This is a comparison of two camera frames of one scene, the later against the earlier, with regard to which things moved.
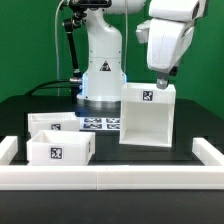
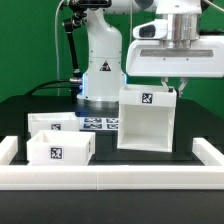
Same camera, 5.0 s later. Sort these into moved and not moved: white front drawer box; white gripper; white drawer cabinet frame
Moved: white gripper
Not moved: white front drawer box; white drawer cabinet frame
